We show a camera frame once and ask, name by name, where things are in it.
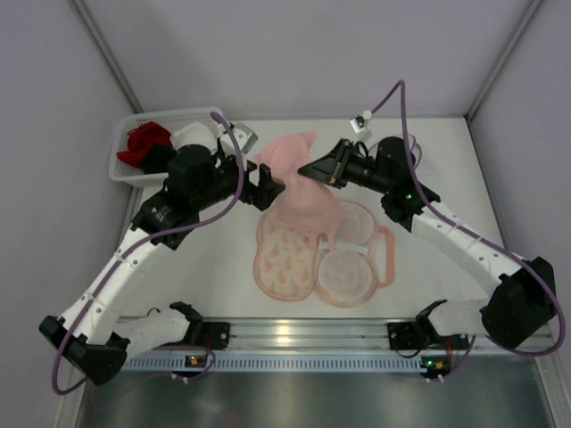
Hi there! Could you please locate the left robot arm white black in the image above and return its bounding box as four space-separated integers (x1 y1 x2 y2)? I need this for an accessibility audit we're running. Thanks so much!
39 144 285 385

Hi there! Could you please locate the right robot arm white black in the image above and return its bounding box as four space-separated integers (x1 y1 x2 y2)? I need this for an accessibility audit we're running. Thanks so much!
298 136 559 353

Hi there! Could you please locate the white plastic basket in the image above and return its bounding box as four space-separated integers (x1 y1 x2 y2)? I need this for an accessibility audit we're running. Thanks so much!
108 107 222 187

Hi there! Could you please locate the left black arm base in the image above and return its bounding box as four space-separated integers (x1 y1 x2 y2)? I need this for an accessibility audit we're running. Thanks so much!
181 321 231 350

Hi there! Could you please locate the pink bra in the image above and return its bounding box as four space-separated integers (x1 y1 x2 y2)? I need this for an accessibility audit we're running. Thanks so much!
252 131 343 249

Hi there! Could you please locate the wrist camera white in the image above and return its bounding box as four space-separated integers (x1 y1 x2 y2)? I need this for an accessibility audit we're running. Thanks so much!
218 122 258 156
350 110 373 142

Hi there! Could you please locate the pink floral mesh laundry bag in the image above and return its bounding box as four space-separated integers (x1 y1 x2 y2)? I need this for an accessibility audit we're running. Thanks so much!
252 200 395 308

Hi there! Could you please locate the white blue-rimmed mesh laundry bag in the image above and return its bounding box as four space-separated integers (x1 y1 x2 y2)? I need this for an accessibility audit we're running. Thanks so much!
408 134 434 179

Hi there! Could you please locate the black garment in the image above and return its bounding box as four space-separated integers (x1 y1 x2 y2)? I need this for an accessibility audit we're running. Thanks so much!
141 144 176 174

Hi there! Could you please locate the red garment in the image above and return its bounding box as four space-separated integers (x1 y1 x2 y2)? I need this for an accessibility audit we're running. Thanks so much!
116 121 173 169

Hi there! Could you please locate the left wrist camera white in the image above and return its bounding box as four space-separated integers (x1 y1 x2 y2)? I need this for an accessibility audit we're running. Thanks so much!
218 122 258 156

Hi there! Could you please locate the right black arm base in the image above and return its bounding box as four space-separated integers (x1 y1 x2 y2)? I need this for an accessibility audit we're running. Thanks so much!
386 320 469 351

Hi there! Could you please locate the white slotted cable duct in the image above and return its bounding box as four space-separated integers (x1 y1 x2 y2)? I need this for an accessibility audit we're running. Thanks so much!
122 353 427 374

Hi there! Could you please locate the white bra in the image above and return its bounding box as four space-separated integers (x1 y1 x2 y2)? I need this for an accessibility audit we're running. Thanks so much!
170 122 216 150

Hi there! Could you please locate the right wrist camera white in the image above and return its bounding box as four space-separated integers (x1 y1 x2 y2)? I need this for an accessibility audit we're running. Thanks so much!
350 110 373 142

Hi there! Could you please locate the aluminium mounting rail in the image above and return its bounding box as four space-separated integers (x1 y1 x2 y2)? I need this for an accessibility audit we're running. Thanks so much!
120 317 557 353

